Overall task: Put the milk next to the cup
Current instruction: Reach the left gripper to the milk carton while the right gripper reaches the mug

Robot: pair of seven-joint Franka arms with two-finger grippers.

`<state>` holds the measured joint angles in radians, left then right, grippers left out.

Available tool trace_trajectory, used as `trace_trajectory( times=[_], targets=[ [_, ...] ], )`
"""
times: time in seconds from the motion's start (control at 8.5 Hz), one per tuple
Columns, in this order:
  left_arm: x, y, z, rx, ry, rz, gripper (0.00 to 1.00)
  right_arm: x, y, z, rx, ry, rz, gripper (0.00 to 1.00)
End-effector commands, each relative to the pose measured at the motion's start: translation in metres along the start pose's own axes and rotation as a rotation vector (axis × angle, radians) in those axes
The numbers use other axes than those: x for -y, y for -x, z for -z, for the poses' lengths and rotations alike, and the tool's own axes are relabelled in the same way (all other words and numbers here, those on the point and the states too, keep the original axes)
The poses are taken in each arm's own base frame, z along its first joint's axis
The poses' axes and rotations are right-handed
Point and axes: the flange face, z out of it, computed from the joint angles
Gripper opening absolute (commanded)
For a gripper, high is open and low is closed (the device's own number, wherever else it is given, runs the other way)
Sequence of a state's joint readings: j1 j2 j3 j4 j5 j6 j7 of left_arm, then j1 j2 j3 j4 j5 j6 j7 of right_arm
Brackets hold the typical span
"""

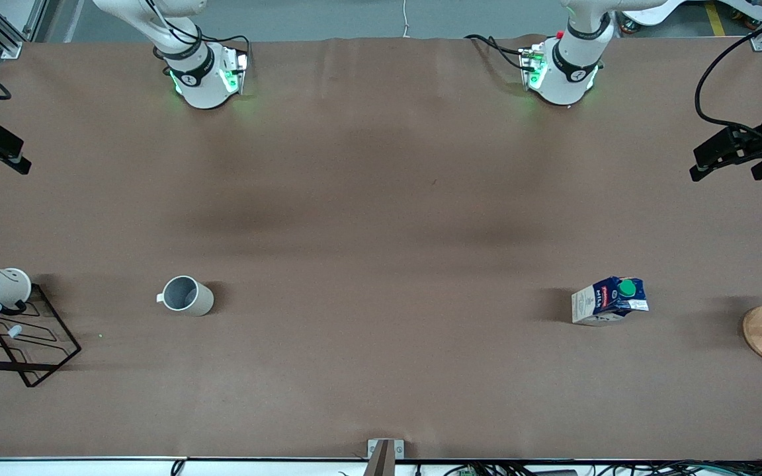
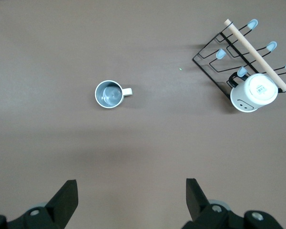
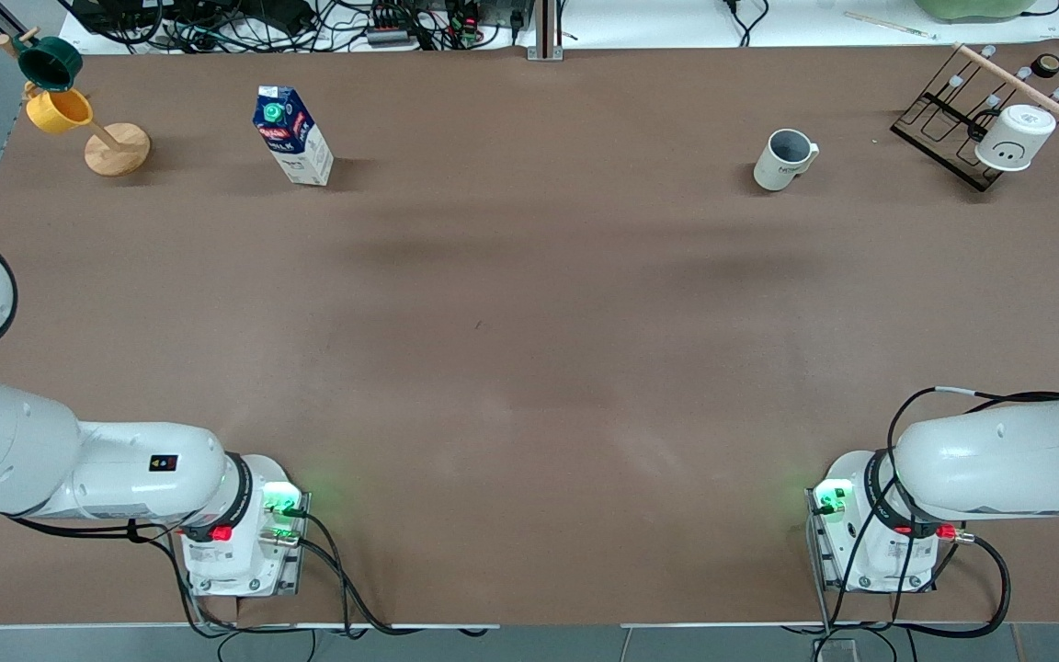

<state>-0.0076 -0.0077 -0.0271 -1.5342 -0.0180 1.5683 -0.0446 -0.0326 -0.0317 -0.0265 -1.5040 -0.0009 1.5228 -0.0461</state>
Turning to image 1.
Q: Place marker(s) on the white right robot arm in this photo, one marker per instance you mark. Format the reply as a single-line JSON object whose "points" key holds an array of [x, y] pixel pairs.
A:
{"points": [[199, 79]]}

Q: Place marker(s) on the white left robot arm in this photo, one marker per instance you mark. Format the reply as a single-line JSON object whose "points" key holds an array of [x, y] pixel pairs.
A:
{"points": [[569, 73]]}

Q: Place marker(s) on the blue white milk carton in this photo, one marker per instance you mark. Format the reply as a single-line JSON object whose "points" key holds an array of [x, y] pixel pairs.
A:
{"points": [[602, 304]]}

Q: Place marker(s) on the white wheeled base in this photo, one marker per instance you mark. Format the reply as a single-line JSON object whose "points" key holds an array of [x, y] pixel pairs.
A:
{"points": [[652, 12]]}

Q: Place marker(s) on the grey beige cup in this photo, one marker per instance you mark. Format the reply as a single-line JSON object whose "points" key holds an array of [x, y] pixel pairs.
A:
{"points": [[201, 303]]}

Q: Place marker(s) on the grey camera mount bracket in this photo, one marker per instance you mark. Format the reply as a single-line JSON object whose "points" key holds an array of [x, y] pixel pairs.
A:
{"points": [[384, 456]]}

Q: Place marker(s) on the brown table mat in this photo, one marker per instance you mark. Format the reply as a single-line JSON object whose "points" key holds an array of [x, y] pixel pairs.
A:
{"points": [[381, 370]]}

